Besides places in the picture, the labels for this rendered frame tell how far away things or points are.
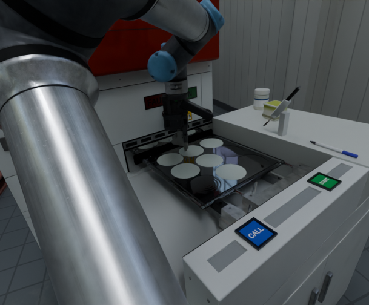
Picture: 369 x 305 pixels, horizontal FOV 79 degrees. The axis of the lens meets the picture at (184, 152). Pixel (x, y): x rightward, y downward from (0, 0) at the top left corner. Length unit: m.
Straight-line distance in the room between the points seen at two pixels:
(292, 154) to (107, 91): 0.66
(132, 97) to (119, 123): 0.10
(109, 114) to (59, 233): 0.66
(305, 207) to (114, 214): 0.45
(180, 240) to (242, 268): 0.26
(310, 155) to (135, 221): 0.70
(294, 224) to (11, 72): 0.49
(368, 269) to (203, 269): 1.53
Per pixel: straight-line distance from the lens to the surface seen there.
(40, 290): 1.83
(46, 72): 0.25
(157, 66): 0.60
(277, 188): 0.74
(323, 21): 2.77
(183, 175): 0.75
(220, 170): 0.76
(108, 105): 0.81
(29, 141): 0.22
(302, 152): 0.84
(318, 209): 0.57
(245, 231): 0.47
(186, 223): 0.69
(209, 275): 0.41
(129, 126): 0.86
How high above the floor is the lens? 1.30
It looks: 27 degrees down
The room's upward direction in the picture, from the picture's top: 4 degrees counter-clockwise
